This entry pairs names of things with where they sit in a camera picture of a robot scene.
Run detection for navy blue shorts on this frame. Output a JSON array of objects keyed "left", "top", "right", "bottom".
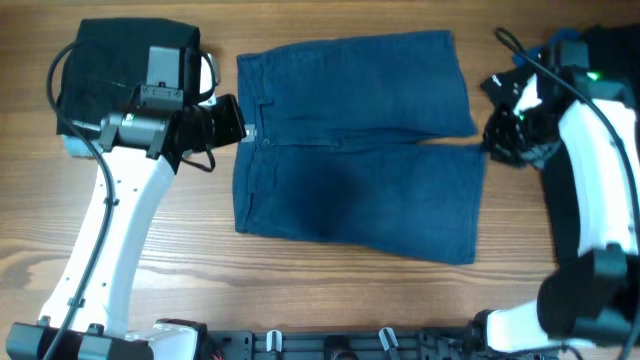
[{"left": 232, "top": 30, "right": 485, "bottom": 265}]

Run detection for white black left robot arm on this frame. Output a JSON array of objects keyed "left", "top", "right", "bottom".
[{"left": 6, "top": 46, "right": 246, "bottom": 359}]

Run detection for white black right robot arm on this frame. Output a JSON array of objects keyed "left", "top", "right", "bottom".
[{"left": 466, "top": 40, "right": 639, "bottom": 356}]

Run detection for black garment pile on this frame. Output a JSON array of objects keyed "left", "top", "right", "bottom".
[{"left": 481, "top": 27, "right": 639, "bottom": 264}]

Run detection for blue garment under pile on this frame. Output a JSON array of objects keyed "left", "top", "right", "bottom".
[{"left": 526, "top": 28, "right": 581, "bottom": 58}]

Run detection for folded dark green trousers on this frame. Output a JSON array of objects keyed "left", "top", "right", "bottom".
[{"left": 56, "top": 18, "right": 200, "bottom": 126}]

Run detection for folded light grey garment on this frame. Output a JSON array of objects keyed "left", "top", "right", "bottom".
[{"left": 61, "top": 135, "right": 94, "bottom": 158}]

